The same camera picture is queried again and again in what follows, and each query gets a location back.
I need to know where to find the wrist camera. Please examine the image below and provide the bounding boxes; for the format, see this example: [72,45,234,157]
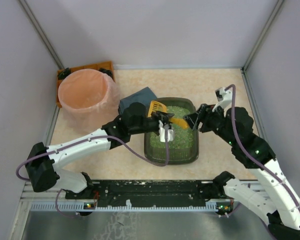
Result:
[212,87,233,112]
[159,121,175,143]

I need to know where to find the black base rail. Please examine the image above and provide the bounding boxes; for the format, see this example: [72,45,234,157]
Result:
[22,178,266,216]

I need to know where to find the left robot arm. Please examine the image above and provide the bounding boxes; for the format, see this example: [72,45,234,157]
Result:
[24,102,174,195]

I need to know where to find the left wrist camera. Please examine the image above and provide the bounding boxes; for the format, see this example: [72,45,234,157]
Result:
[159,121,175,143]

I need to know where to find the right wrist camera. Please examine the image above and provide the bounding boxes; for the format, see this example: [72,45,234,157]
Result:
[212,87,233,112]

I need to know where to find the orange wooden tray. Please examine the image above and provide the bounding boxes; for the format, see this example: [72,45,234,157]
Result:
[56,61,116,109]

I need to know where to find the bin with pink bag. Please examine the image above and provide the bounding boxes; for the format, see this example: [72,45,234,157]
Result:
[58,68,121,133]

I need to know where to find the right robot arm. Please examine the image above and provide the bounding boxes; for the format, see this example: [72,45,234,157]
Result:
[184,104,300,240]

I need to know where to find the black object in tray corner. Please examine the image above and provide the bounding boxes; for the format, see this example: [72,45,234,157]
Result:
[57,67,71,80]

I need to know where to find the yellow litter scoop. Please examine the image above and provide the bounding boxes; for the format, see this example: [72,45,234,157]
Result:
[147,100,189,129]

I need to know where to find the dark green litter box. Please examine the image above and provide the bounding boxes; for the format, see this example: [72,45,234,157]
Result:
[142,96,200,166]

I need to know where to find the grey-blue cloth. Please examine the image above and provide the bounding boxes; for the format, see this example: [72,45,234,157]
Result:
[118,87,157,114]

